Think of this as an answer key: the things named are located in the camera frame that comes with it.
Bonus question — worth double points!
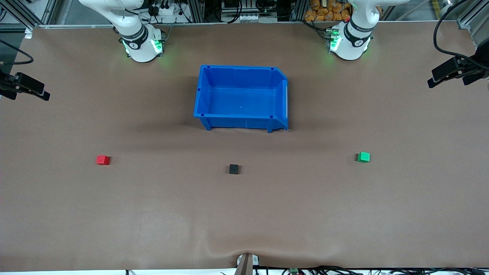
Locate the orange snack bags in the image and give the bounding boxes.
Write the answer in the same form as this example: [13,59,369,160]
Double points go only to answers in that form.
[304,0,351,22]

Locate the white power strip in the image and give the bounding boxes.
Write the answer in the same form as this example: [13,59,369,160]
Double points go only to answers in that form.
[147,3,180,16]

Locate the blue plastic storage bin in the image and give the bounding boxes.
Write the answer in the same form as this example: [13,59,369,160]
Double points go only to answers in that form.
[193,65,289,133]

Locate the table cover cloth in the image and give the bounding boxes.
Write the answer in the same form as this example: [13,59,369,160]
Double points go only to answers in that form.
[0,21,489,272]

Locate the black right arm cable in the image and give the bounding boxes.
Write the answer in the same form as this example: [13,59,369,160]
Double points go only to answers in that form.
[0,38,34,65]

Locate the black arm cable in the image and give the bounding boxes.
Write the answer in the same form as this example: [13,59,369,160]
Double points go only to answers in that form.
[0,38,34,65]
[433,0,489,71]

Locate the aluminium frame profile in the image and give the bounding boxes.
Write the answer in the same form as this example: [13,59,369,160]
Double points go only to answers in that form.
[457,0,489,50]
[0,0,58,29]

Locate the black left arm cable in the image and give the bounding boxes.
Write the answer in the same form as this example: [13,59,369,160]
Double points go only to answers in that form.
[433,0,489,71]

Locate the aluminium frame post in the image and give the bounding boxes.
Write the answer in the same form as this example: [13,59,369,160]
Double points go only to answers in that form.
[292,0,308,21]
[189,0,205,23]

